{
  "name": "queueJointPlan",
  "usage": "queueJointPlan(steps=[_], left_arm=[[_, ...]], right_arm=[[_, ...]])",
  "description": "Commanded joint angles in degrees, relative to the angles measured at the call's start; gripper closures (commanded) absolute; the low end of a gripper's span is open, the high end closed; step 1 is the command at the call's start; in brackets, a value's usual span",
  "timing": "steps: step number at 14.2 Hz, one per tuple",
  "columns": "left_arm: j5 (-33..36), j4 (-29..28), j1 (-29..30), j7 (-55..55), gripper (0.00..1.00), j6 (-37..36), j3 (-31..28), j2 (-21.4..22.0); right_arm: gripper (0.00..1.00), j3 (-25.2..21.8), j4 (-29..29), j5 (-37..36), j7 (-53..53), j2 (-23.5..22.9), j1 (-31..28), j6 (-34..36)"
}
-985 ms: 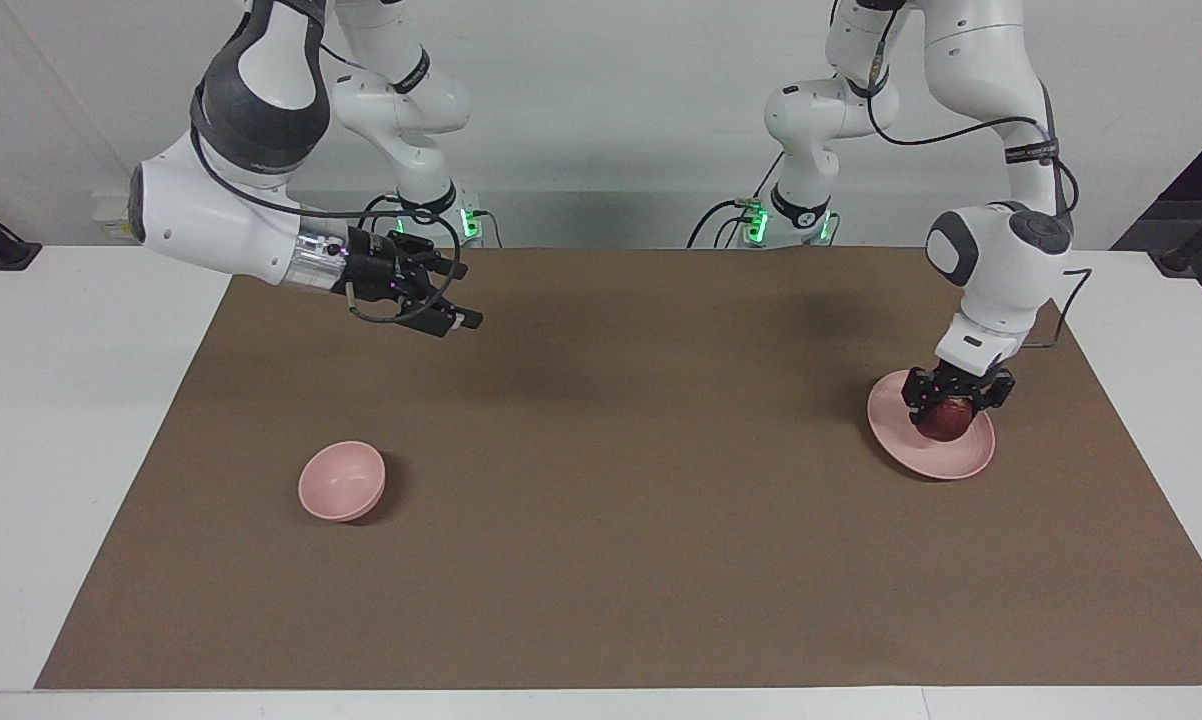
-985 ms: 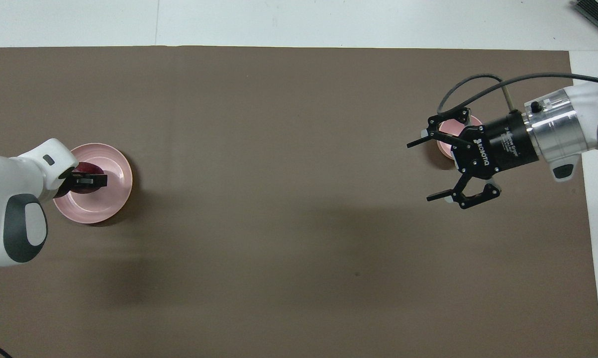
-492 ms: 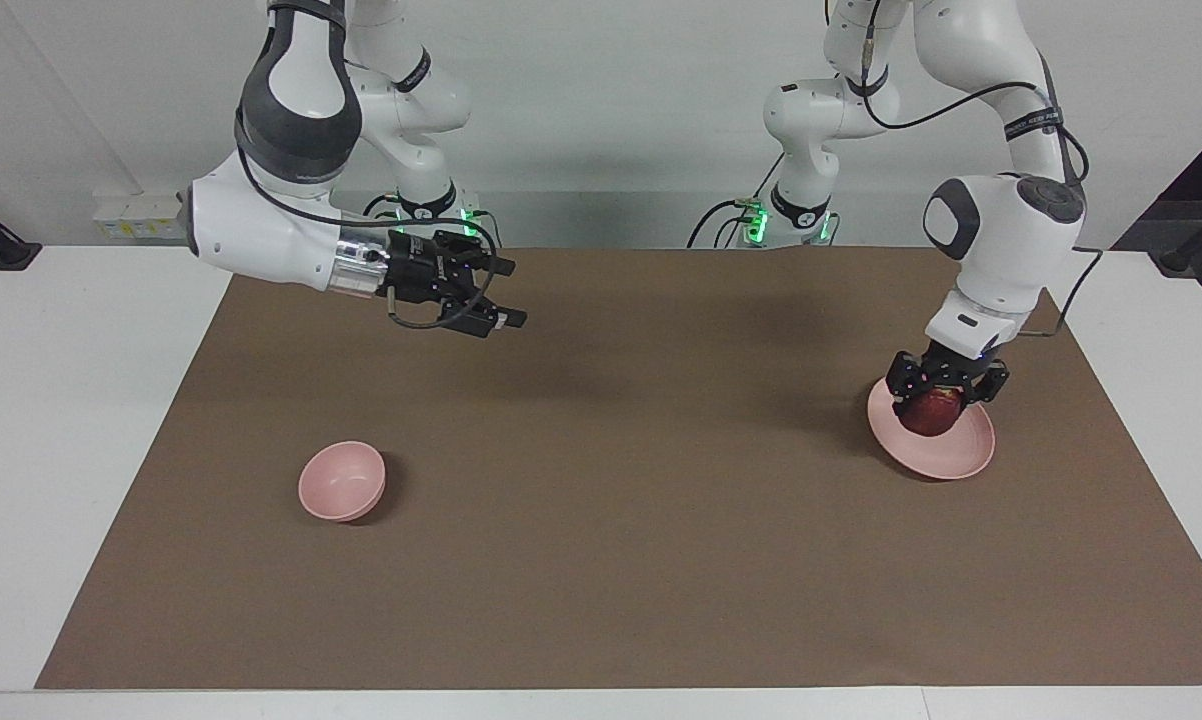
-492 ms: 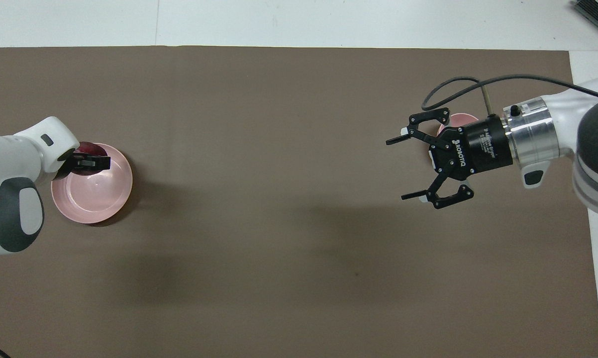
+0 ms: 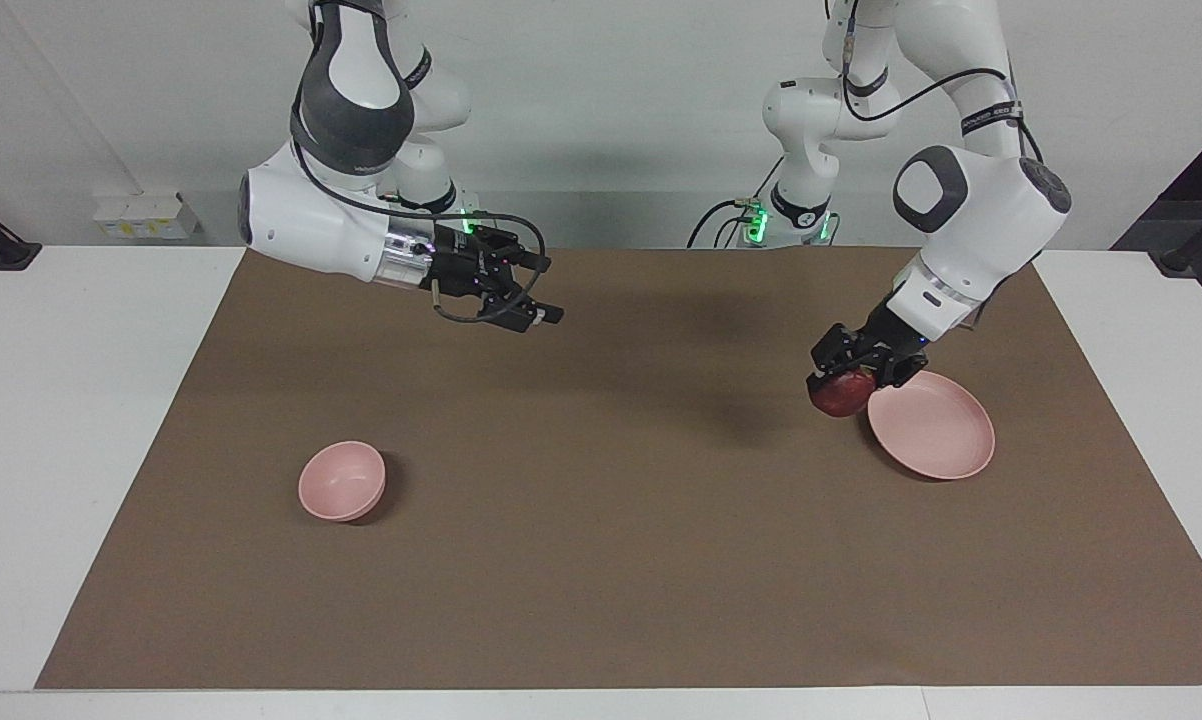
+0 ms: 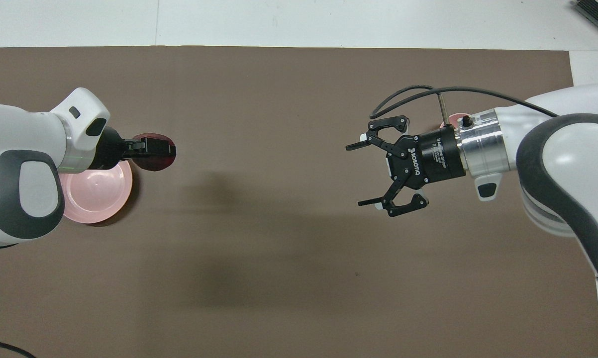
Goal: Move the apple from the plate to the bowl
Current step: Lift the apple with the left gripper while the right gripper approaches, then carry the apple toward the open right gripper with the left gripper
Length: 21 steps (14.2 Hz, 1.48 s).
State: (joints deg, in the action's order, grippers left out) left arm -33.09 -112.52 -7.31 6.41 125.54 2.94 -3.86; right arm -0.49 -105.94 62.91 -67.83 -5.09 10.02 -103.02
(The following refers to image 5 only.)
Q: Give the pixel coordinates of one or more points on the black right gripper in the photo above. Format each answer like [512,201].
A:
[461,262]

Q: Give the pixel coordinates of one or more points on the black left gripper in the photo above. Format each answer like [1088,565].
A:
[896,330]

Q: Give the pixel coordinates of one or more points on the dark red apple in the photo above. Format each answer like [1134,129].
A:
[841,398]

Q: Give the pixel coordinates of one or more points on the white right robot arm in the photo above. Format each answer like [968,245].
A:
[301,220]

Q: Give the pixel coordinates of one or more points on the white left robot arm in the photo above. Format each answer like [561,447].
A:
[981,210]

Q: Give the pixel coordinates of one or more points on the pink plate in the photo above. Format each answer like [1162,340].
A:
[936,430]

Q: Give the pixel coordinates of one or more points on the pink bowl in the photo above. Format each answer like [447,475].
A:
[339,482]

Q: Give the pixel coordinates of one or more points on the brown table mat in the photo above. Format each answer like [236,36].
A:
[601,500]

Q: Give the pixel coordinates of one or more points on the black table clamp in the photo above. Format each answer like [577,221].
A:
[6,252]
[1191,250]

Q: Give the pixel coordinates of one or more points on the white wall socket box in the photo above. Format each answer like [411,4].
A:
[146,220]

